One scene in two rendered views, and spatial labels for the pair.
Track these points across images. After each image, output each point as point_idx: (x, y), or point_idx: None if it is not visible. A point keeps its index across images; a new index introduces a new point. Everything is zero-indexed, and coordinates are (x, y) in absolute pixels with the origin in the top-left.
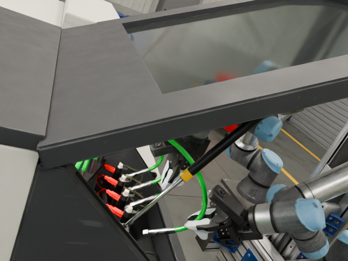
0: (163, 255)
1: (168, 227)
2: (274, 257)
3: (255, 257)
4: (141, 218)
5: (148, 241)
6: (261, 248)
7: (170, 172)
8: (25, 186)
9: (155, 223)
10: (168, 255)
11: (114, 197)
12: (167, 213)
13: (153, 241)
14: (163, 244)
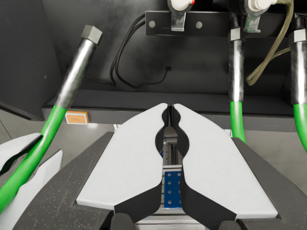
0: (180, 100)
1: (214, 119)
2: (163, 227)
3: (173, 207)
4: (269, 86)
5: (220, 88)
6: (176, 221)
7: (114, 177)
8: None
9: (243, 103)
10: (171, 104)
11: None
12: (248, 126)
13: (219, 94)
14: (193, 104)
